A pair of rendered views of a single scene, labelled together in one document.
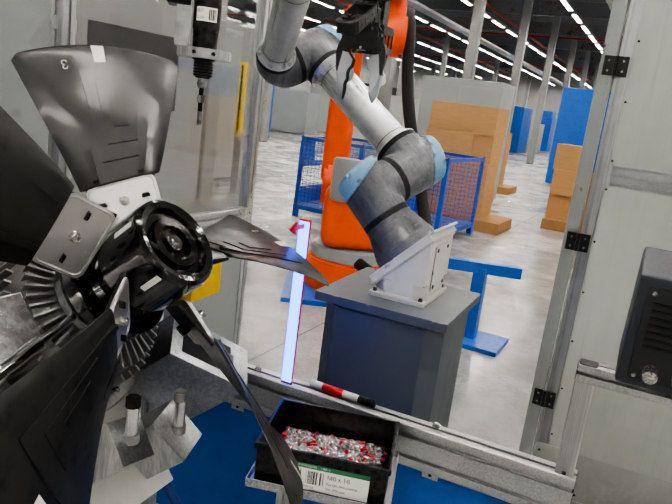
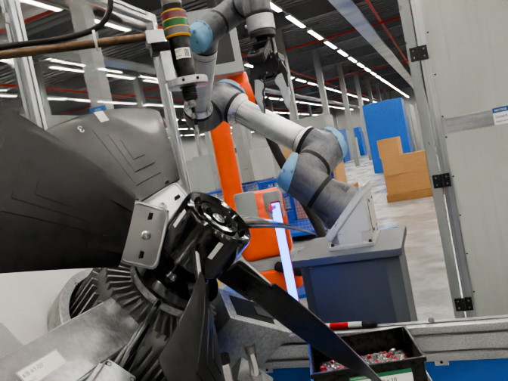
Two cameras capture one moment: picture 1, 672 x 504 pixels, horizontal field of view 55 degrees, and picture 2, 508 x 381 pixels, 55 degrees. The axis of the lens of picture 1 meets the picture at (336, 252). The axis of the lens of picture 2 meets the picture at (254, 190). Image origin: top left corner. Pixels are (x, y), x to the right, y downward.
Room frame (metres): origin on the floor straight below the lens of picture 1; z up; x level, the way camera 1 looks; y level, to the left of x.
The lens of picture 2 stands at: (0.02, 0.18, 1.29)
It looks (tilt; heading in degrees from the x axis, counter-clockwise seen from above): 3 degrees down; 357
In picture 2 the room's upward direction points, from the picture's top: 11 degrees counter-clockwise
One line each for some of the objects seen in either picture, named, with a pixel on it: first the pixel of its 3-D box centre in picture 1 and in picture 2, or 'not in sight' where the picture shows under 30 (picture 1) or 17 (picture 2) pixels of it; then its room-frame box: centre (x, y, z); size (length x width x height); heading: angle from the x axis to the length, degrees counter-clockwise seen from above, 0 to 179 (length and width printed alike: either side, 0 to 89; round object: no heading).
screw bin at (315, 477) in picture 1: (329, 450); (364, 364); (0.98, -0.03, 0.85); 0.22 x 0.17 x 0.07; 81
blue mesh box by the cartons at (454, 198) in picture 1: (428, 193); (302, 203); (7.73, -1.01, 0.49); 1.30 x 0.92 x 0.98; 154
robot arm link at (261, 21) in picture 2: not in sight; (259, 26); (1.35, -0.01, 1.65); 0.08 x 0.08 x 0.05
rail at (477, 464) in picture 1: (331, 414); (345, 345); (1.16, -0.03, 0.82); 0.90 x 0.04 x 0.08; 67
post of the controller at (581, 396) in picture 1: (576, 418); not in sight; (0.99, -0.43, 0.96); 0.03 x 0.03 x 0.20; 67
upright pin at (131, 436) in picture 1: (132, 419); (226, 373); (0.75, 0.23, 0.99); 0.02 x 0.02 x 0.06
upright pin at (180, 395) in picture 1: (179, 411); (252, 362); (0.83, 0.19, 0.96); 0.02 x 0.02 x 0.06
